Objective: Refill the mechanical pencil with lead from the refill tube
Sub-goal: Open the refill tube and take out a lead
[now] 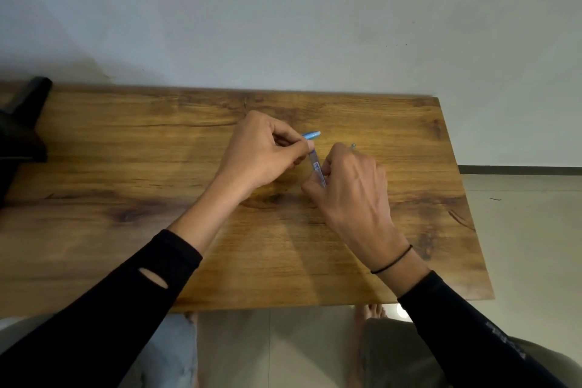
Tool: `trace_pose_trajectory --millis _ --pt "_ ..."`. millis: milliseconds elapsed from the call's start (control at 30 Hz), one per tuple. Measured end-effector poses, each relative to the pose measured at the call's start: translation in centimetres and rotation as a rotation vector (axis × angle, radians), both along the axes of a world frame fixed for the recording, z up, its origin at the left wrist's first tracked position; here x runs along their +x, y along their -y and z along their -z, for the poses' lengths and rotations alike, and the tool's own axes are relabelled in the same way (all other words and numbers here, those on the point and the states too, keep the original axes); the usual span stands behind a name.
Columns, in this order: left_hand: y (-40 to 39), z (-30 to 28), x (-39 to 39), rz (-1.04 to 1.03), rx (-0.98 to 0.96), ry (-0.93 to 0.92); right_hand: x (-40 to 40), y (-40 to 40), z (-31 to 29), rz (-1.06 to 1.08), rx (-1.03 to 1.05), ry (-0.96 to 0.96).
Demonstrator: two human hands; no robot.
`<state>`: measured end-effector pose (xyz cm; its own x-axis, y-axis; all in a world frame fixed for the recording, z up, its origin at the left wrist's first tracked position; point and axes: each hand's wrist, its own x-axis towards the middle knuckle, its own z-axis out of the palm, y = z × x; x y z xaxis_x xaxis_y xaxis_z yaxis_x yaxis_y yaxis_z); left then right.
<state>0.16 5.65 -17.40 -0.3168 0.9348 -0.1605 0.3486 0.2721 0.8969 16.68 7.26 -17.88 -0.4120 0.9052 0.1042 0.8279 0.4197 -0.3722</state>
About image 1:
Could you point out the person's right leg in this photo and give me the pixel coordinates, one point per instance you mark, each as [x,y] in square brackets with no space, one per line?
[395,356]

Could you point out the person's leg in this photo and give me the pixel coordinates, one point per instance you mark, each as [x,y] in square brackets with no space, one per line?
[395,356]
[168,356]

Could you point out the person's right hand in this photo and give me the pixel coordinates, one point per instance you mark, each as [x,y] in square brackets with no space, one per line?
[357,201]

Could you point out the person's right forearm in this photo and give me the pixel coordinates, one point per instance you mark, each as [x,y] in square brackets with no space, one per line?
[459,333]

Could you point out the blue mechanical pencil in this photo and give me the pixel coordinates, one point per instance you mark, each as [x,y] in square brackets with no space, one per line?
[313,135]

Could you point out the person's right foot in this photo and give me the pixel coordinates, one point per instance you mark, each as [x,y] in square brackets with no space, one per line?
[359,333]

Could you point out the person's left hand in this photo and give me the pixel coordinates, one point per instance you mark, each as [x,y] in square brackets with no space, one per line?
[257,151]

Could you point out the person's foot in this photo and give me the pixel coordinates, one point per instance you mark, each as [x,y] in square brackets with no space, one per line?
[192,317]
[359,333]

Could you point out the clear purple lead case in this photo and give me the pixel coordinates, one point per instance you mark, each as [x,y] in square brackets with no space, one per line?
[316,167]

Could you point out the person's left forearm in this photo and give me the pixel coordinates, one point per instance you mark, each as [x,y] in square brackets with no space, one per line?
[113,306]

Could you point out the person's left leg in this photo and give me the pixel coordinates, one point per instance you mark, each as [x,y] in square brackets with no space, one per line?
[168,356]

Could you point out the black monitor stand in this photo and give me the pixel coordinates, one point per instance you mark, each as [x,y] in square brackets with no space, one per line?
[20,137]

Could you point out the person's left foot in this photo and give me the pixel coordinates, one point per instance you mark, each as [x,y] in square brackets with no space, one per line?
[192,317]

